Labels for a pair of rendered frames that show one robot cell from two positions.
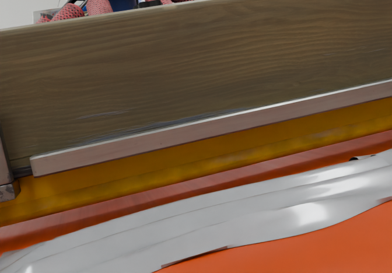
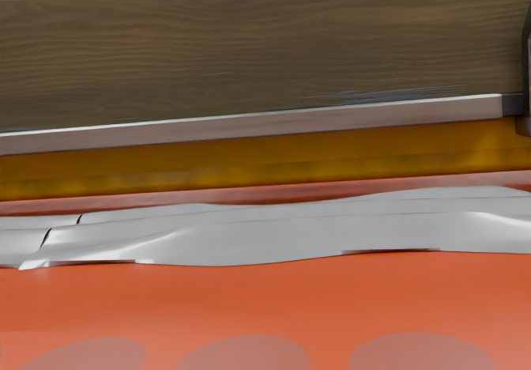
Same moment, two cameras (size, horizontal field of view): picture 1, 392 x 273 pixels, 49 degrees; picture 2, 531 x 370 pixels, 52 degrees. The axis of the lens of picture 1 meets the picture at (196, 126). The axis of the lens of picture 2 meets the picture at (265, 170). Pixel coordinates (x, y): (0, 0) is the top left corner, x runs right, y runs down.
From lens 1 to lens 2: 23 cm
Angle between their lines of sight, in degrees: 22
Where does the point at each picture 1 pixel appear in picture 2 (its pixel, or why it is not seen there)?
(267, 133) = (78, 164)
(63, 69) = not seen: outside the picture
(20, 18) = not seen: outside the picture
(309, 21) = (122, 28)
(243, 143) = (49, 171)
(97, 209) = not seen: outside the picture
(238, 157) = (43, 186)
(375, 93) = (182, 133)
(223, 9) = (13, 6)
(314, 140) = (139, 183)
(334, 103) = (121, 139)
